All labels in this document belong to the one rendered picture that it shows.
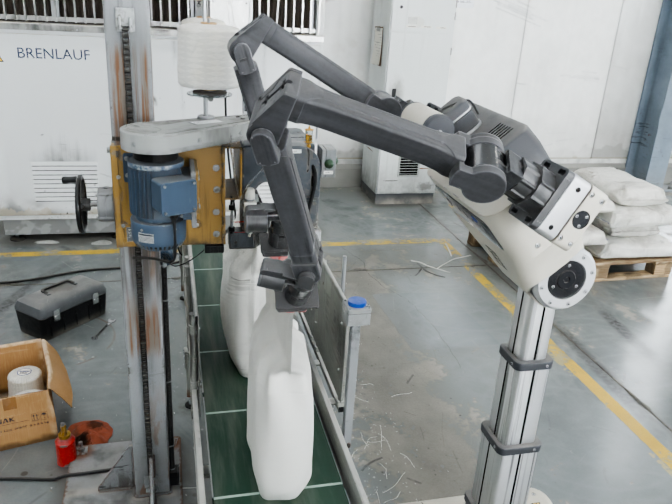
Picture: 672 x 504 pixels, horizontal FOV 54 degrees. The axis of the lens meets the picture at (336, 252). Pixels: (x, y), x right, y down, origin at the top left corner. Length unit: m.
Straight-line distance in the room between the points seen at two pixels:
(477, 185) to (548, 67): 5.87
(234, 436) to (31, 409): 0.97
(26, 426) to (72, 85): 2.49
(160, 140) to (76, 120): 3.04
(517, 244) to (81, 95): 3.76
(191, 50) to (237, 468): 1.25
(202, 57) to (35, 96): 3.12
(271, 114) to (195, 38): 0.70
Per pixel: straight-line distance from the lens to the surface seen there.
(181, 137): 1.81
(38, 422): 3.01
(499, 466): 1.91
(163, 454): 2.58
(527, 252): 1.43
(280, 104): 1.09
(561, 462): 3.07
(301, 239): 1.33
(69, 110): 4.80
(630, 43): 7.47
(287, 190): 1.23
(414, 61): 5.76
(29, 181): 4.96
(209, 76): 1.77
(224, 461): 2.23
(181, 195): 1.79
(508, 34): 6.75
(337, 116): 1.11
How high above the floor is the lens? 1.80
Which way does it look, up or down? 22 degrees down
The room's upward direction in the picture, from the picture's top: 4 degrees clockwise
